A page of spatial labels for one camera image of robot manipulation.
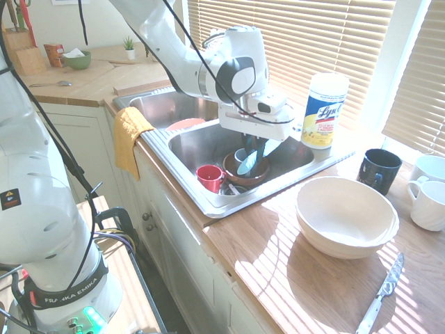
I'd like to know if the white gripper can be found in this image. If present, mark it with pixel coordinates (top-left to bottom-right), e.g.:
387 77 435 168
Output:
218 94 297 165

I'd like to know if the teal striped plastic knife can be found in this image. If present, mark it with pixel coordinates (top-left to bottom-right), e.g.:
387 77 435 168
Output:
236 138 282 177

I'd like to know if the metal sink strainer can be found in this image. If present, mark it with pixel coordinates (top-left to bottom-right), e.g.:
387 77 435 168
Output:
220 184 250 197

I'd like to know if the stainless steel double sink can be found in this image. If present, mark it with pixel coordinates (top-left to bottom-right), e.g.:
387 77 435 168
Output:
111 84 356 220

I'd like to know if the wooden knife block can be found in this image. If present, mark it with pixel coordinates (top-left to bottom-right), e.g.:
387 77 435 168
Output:
1 27 48 77

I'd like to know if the red knife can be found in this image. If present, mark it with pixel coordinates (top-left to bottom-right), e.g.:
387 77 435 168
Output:
18 0 38 48

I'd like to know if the green knife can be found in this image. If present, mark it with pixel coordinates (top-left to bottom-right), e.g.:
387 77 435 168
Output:
15 0 27 31

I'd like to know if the brown ceramic bowl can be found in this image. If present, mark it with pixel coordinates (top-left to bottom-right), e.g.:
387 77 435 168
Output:
222 151 271 187

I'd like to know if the red mug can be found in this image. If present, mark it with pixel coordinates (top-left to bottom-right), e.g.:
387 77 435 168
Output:
195 164 228 194

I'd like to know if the orange plate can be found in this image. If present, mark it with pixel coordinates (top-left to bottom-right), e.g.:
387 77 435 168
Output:
165 118 207 133

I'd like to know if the Lysol wipes canister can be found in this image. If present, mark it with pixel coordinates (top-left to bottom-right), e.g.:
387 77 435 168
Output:
300 72 350 150

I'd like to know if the white kitchen cabinet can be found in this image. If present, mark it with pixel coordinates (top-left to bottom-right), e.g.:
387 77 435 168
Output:
33 100 279 334

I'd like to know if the wide beige window blind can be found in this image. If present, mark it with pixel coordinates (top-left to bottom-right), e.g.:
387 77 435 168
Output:
187 0 398 132

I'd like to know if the brown wooden strip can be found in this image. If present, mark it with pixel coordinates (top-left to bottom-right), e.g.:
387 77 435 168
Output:
113 79 175 97

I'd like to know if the dark blue mug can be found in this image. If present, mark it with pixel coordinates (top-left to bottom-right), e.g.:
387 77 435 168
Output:
356 148 403 196

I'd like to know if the yellow dish cloth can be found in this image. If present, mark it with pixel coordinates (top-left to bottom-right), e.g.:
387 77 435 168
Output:
113 106 156 182

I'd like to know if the large cream bowl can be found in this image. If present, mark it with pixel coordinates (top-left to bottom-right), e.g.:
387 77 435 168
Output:
296 175 401 260

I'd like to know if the trailing plant white pot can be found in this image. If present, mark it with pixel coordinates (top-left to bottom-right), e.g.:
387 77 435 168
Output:
143 42 158 63

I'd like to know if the black metal clamp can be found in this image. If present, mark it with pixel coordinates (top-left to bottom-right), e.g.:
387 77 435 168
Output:
84 182 140 253

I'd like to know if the small plant white pot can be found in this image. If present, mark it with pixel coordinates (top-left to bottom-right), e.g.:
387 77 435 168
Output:
121 35 137 61

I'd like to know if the narrow beige window blind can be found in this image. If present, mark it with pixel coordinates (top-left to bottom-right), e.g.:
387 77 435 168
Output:
382 0 445 157

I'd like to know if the white wide cup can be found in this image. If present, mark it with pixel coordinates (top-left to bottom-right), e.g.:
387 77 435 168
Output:
409 154 445 184

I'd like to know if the white ribbed mug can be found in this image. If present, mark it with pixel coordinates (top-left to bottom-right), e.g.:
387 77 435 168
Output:
406 175 445 232

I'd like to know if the green bowl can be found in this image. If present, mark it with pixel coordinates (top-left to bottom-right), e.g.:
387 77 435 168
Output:
63 50 92 71

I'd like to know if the metal spoon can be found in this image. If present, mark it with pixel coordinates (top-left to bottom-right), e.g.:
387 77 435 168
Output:
28 80 73 88

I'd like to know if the orange carton box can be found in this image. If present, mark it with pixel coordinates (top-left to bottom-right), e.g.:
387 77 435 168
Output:
42 43 66 68

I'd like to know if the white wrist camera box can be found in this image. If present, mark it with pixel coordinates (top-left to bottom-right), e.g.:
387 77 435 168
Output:
248 93 289 115

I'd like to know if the yellow purple wire bundle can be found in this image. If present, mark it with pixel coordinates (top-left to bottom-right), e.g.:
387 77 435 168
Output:
91 227 137 254

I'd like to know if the white handled butter knife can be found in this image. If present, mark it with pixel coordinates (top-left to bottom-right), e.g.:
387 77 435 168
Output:
355 252 405 334

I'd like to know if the dark handled knife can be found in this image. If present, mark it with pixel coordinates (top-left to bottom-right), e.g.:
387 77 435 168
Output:
7 0 19 33

